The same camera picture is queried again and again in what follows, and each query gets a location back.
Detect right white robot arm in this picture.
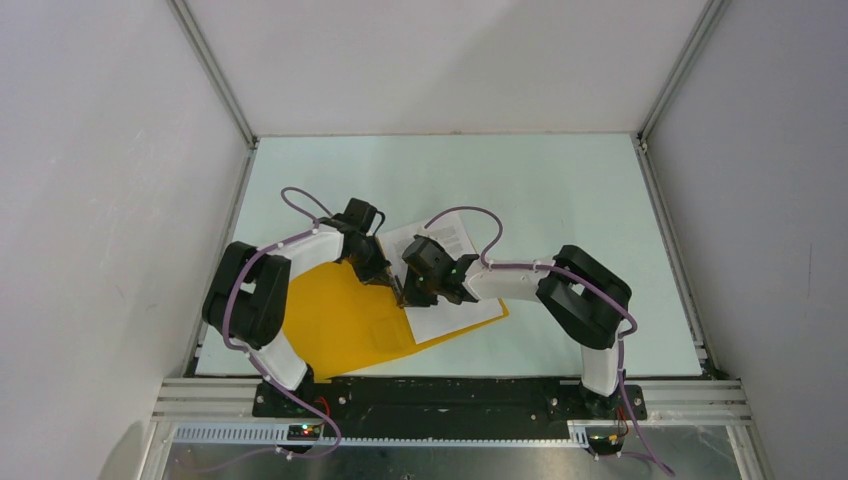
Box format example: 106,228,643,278
400,235,637,418

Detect aluminium frame rail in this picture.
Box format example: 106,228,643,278
152,377,754,446

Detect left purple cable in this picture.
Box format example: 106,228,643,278
178,186,342,473

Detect metal folder clip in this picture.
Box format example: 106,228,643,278
390,275,405,308

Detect orange plastic folder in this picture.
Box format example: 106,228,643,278
282,263,503,382

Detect right controller board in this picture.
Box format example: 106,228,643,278
585,434,626,457

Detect controller board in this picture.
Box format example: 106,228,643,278
286,424,323,442
585,434,626,457

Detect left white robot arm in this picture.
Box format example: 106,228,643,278
201,198,397,417

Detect left controller board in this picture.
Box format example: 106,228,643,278
286,424,323,442

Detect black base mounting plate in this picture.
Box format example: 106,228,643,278
252,377,647,441

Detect printed paper sheet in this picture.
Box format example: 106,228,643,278
377,213,509,344

